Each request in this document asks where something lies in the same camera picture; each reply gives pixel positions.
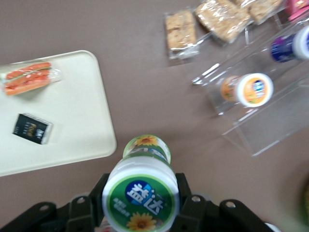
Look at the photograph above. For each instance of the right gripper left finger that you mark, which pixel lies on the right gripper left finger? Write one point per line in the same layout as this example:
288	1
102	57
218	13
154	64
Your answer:
96	200

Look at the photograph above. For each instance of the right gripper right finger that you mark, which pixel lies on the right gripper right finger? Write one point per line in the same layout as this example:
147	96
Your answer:
186	193

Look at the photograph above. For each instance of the green gum bottle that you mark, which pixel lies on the green gum bottle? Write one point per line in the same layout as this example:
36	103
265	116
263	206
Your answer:
140	193

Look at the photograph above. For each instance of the cream plastic tray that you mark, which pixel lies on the cream plastic tray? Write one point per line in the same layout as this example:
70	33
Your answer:
72	108

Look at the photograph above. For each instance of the orange gum bottle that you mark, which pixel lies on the orange gum bottle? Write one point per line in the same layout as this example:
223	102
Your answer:
251	89

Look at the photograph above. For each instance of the purple gum bottle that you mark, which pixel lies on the purple gum bottle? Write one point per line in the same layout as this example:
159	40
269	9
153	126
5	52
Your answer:
287	47

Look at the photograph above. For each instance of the small black box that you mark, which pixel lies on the small black box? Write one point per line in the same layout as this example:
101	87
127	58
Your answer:
31	128

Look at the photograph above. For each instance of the clear acrylic stepped display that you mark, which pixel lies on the clear acrylic stepped display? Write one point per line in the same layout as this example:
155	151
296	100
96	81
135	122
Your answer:
265	135

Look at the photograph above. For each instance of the wrapped triangle sandwich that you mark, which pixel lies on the wrapped triangle sandwich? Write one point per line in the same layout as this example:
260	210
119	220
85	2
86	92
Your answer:
26	79

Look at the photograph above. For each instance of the clear wrapped rice crisp pack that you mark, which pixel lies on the clear wrapped rice crisp pack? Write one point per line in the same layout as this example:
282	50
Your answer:
263	8
222	20
181	33

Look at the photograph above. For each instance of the pink snack pack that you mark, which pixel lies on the pink snack pack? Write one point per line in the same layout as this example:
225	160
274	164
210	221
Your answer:
298	9

